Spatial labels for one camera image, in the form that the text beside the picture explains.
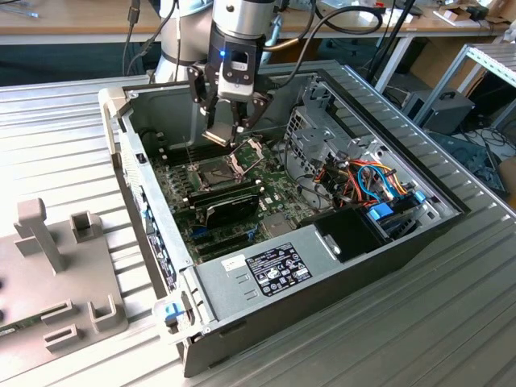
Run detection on blue wire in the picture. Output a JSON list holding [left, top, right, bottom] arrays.
[[357, 160, 396, 202]]

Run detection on blue disk carrier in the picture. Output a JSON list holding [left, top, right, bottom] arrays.
[[366, 191, 427, 243]]

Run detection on aluminium profile frame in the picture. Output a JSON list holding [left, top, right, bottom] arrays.
[[413, 42, 516, 130]]

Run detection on open black PC case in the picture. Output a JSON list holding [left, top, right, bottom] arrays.
[[98, 60, 472, 378]]

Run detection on long wooden desk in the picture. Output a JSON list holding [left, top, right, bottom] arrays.
[[0, 0, 516, 48]]

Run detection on black RAM slots white clips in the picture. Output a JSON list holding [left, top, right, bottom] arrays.
[[160, 135, 235, 166]]

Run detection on small open cardboard box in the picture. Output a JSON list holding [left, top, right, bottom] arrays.
[[433, 2, 468, 27]]

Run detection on grey parts rack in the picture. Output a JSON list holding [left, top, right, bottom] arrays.
[[0, 197, 130, 383]]

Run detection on black expansion slots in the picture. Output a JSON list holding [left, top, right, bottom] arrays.
[[193, 228, 254, 262]]

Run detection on black cable with plug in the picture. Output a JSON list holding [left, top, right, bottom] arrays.
[[122, 0, 141, 77]]

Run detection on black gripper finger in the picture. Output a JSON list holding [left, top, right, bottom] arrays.
[[187, 62, 218, 131], [231, 91, 276, 135]]

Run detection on green motherboard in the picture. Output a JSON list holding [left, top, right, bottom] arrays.
[[149, 135, 338, 267]]

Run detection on brown cardboard sheet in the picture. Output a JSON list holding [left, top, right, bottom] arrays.
[[410, 38, 491, 102]]

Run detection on dark floor panel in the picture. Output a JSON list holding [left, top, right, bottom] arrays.
[[425, 129, 507, 198]]

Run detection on black internal cable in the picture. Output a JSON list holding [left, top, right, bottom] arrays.
[[281, 135, 338, 211]]

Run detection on black box with handle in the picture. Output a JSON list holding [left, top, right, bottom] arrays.
[[402, 89, 476, 136]]

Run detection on grey chipset heat sink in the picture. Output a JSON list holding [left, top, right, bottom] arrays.
[[260, 212, 294, 239]]

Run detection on black tripod legs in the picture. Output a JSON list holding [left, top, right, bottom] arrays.
[[364, 0, 418, 84]]

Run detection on CPU socket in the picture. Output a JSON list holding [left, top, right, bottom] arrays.
[[192, 157, 237, 191]]

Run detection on white and red box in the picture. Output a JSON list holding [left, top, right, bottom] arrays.
[[358, 6, 390, 24]]

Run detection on silver metal drive cage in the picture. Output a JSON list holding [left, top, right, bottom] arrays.
[[284, 106, 356, 178]]

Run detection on black rating label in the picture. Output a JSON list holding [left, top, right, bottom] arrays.
[[244, 241, 314, 298]]

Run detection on grey power supply unit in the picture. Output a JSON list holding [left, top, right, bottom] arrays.
[[193, 223, 338, 323]]

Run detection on black plastic drive housing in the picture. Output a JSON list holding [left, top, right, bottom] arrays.
[[298, 203, 394, 265]]

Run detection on blue case latch clip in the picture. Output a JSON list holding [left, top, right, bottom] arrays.
[[163, 302, 181, 326]]

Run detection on small white sticker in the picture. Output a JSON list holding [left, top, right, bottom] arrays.
[[221, 254, 247, 272]]

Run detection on black graphics card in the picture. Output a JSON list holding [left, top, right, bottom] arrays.
[[187, 179, 266, 230]]

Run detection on silver CPU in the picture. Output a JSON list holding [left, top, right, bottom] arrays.
[[201, 120, 239, 148]]

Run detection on brown floor cardboard box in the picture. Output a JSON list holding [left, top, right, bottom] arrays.
[[497, 156, 516, 199]]

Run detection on green RAM stick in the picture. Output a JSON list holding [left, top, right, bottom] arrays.
[[0, 316, 44, 338]]

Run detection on orange wire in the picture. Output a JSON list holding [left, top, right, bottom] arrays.
[[346, 159, 411, 205]]

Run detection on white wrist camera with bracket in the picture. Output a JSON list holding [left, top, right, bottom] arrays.
[[216, 39, 260, 102]]

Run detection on large cardboard box flaps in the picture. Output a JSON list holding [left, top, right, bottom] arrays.
[[483, 0, 516, 25]]

